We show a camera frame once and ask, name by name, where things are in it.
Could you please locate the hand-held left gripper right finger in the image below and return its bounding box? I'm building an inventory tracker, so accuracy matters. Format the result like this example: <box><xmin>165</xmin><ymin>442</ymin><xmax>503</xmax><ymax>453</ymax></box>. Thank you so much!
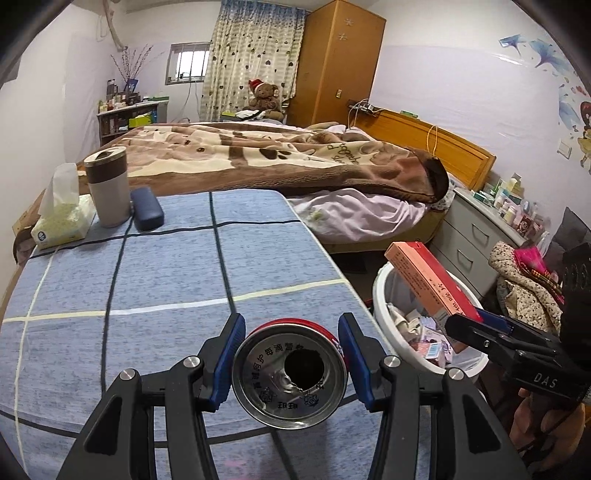
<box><xmin>338</xmin><ymin>313</ymin><xmax>529</xmax><ymax>480</ymax></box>

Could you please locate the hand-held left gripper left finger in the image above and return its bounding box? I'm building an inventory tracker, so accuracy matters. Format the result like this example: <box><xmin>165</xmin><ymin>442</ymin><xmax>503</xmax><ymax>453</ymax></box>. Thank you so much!
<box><xmin>55</xmin><ymin>313</ymin><xmax>247</xmax><ymax>480</ymax></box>

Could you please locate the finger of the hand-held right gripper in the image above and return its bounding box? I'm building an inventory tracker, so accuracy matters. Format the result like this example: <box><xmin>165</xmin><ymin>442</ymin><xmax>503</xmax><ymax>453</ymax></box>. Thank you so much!
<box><xmin>444</xmin><ymin>312</ymin><xmax>520</xmax><ymax>366</ymax></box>
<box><xmin>475</xmin><ymin>307</ymin><xmax>533</xmax><ymax>341</ymax></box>

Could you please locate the red drink can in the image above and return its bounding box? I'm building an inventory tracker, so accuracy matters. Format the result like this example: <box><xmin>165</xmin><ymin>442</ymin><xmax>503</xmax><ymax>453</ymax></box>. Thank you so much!
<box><xmin>231</xmin><ymin>318</ymin><xmax>349</xmax><ymax>430</ymax></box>

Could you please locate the white round waste bin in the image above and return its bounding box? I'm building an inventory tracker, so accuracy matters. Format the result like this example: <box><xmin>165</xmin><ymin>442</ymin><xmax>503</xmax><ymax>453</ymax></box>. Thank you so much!
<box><xmin>372</xmin><ymin>265</ymin><xmax>488</xmax><ymax>407</ymax></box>

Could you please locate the orange pink cardboard box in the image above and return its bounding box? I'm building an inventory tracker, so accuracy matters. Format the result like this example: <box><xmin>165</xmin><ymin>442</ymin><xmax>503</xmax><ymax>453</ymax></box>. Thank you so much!
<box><xmin>384</xmin><ymin>241</ymin><xmax>483</xmax><ymax>330</ymax></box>

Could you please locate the person's right hand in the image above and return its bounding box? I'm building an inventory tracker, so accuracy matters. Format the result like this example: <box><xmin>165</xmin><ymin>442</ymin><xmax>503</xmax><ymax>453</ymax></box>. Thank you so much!
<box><xmin>510</xmin><ymin>385</ymin><xmax>588</xmax><ymax>459</ymax></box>

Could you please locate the floral padded jacket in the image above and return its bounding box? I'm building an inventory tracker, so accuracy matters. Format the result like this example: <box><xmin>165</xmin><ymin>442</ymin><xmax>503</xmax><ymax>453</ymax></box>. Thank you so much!
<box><xmin>488</xmin><ymin>241</ymin><xmax>564</xmax><ymax>333</ymax></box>

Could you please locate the bright pink cloth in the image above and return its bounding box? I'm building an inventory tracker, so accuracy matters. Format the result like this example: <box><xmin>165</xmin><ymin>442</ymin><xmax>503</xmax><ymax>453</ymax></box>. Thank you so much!
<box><xmin>513</xmin><ymin>247</ymin><xmax>562</xmax><ymax>289</ymax></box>

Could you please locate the grey drawer nightstand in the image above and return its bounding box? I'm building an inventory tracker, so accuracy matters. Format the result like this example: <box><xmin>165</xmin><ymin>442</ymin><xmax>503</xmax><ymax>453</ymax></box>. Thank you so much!
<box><xmin>431</xmin><ymin>187</ymin><xmax>550</xmax><ymax>301</ymax></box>

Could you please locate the blue checked tablecloth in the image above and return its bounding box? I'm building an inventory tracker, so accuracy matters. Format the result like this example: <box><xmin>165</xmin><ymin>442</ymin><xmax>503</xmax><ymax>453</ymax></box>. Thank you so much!
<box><xmin>0</xmin><ymin>189</ymin><xmax>389</xmax><ymax>480</ymax></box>

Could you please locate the cluster of toiletry bottles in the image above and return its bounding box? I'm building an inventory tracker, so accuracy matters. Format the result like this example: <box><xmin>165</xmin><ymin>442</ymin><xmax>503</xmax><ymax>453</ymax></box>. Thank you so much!
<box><xmin>473</xmin><ymin>173</ymin><xmax>550</xmax><ymax>236</ymax></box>

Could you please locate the pink duvet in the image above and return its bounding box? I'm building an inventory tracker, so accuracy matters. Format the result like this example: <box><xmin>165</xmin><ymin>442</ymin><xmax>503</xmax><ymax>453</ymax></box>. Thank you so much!
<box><xmin>286</xmin><ymin>124</ymin><xmax>451</xmax><ymax>244</ymax></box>

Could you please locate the dark blue glasses case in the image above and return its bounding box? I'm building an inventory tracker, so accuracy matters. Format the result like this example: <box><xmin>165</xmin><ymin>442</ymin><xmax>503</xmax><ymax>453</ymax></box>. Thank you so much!
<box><xmin>130</xmin><ymin>186</ymin><xmax>165</xmax><ymax>232</ymax></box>

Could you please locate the wooden bed headboard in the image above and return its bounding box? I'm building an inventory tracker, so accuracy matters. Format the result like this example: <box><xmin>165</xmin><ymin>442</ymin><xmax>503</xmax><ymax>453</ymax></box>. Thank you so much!
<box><xmin>348</xmin><ymin>99</ymin><xmax>497</xmax><ymax>192</ymax></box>

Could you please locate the white and brown tumbler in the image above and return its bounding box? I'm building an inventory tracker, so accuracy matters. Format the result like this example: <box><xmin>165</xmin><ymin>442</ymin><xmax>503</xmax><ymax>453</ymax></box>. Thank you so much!
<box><xmin>83</xmin><ymin>146</ymin><xmax>132</xmax><ymax>228</ymax></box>

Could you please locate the brown printed blanket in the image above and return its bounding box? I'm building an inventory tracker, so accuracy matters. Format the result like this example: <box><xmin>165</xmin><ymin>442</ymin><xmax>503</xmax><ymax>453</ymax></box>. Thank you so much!
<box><xmin>76</xmin><ymin>121</ymin><xmax>448</xmax><ymax>206</ymax></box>

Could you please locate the soft tissue pack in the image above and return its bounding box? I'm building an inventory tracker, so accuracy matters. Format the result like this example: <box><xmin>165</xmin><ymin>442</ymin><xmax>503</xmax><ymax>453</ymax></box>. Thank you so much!
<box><xmin>31</xmin><ymin>162</ymin><xmax>97</xmax><ymax>251</ymax></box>

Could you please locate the brown cardboard box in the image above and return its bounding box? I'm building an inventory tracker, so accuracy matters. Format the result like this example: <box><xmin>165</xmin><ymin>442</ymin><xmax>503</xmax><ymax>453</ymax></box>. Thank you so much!
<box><xmin>11</xmin><ymin>203</ymin><xmax>42</xmax><ymax>265</ymax></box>

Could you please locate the cluttered shelf unit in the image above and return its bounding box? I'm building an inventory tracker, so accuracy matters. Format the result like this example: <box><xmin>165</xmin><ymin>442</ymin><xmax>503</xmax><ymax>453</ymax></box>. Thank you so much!
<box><xmin>97</xmin><ymin>95</ymin><xmax>171</xmax><ymax>147</ymax></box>

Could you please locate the brown teddy bear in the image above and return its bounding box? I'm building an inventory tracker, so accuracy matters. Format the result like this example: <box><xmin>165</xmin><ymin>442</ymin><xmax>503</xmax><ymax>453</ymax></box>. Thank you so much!
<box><xmin>242</xmin><ymin>78</ymin><xmax>284</xmax><ymax>121</ymax></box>

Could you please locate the small barred window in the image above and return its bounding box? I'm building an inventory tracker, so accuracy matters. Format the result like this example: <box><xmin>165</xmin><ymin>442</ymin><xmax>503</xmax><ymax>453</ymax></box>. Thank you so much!
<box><xmin>165</xmin><ymin>42</ymin><xmax>211</xmax><ymax>85</ymax></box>

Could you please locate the wooden wardrobe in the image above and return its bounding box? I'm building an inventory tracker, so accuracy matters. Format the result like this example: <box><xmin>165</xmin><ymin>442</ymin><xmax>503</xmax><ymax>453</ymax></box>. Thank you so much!
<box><xmin>290</xmin><ymin>0</ymin><xmax>386</xmax><ymax>127</ymax></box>

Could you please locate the patterned window curtain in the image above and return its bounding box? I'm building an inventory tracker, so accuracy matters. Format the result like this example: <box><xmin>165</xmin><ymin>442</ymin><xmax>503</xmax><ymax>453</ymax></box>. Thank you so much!
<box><xmin>200</xmin><ymin>0</ymin><xmax>308</xmax><ymax>123</ymax></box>

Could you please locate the vase of dry branches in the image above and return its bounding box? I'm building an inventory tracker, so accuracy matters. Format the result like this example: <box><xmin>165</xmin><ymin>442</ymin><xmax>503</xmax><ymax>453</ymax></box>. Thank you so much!
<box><xmin>111</xmin><ymin>45</ymin><xmax>156</xmax><ymax>93</ymax></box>

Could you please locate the blue flower wall sticker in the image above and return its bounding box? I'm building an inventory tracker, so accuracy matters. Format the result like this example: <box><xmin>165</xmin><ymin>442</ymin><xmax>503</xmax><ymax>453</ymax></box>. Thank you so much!
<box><xmin>499</xmin><ymin>34</ymin><xmax>571</xmax><ymax>75</ymax></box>

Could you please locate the white wall pipe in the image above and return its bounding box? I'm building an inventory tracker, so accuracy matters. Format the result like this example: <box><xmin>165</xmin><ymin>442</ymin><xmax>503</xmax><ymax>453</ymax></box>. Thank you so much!
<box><xmin>104</xmin><ymin>0</ymin><xmax>128</xmax><ymax>49</ymax></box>

